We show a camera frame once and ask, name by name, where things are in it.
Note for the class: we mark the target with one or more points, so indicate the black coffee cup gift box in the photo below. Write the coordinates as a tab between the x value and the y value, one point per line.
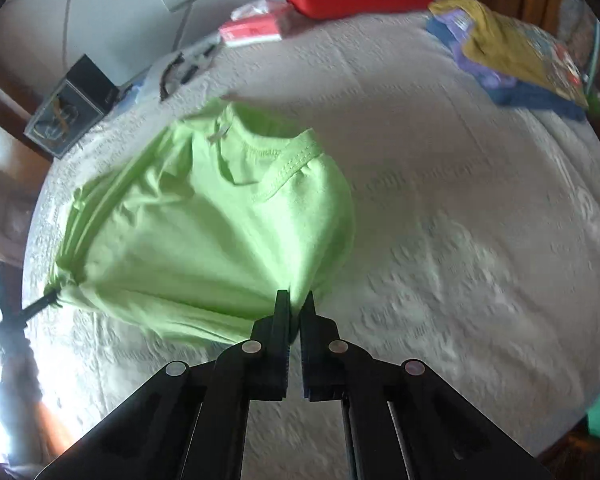
82	98

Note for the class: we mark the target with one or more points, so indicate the blue garment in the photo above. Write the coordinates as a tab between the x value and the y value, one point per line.
505	91

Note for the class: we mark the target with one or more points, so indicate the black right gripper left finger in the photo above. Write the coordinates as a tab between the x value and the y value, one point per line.
257	368

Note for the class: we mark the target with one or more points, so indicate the mustard yellow garment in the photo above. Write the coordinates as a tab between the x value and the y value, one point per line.
519	49

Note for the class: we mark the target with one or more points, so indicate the red tissue pack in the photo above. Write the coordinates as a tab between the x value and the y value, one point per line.
260	21

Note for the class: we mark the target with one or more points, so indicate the light green t-shirt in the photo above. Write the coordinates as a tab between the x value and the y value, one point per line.
192	238

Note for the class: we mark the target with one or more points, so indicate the black marker pen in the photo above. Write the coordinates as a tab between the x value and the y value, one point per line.
201	62

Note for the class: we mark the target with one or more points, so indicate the purple garment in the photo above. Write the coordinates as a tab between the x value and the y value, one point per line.
461	26

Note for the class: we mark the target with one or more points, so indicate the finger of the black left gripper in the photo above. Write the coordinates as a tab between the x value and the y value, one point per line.
18	319

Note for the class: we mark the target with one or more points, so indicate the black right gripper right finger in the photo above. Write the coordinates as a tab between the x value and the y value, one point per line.
331	366

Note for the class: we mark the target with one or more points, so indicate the white lace tablecloth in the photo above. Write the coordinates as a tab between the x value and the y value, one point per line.
473	281

